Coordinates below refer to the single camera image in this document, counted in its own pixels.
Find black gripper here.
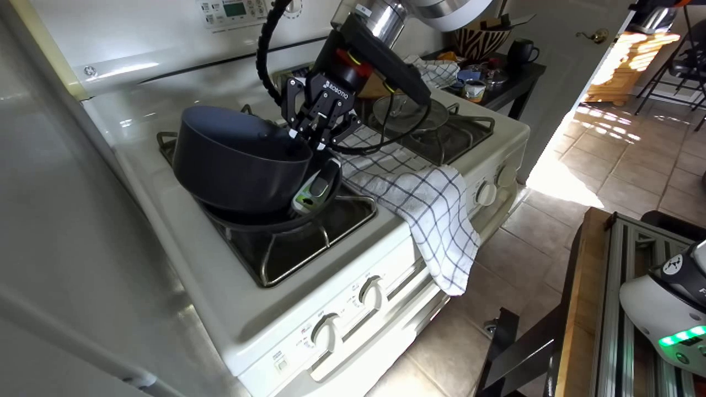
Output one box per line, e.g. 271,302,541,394
282,62,368,152

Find dark blue cooking pot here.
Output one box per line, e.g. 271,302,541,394
173,103,319,216

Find green white dish brush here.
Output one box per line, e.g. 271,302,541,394
292,169,337,221

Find white crumpled bag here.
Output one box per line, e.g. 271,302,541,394
416,58,464,90

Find black burner grate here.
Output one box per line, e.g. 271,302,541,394
351,87,496,167
154,131,380,292

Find white blue checkered dish towel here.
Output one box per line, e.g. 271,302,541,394
322,120,486,299

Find small white jar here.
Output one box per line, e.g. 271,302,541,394
461,80,490,103

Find zebra patterned bowl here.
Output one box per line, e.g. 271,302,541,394
449,19,515,63

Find white stove knob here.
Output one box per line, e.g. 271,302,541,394
495,162,518,190
474,179,501,210
309,312,344,349
356,274,386,312

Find white gas stove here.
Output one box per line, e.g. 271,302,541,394
7,0,535,397

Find dark side table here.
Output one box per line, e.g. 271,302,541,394
420,47,550,123

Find black mug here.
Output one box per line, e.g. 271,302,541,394
507,38,542,72

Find white door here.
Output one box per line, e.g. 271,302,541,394
506,0,637,185

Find white refrigerator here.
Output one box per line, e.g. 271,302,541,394
0,14,245,397

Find brass door knob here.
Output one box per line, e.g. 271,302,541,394
574,26,613,47

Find wooden board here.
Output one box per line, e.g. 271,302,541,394
552,207,618,397

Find black metal chair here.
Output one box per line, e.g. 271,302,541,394
634,39,706,134

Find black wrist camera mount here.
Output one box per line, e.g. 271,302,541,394
316,10,434,111

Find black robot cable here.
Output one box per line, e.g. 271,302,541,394
255,0,437,159

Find dark frying pan silver handle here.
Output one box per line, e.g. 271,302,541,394
196,154,347,238

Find white oven door handle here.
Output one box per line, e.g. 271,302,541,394
308,274,449,384

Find long white refrigerator door handle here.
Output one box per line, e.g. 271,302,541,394
0,285,186,397

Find aluminium profile frame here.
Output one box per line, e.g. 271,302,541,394
593,213,706,397

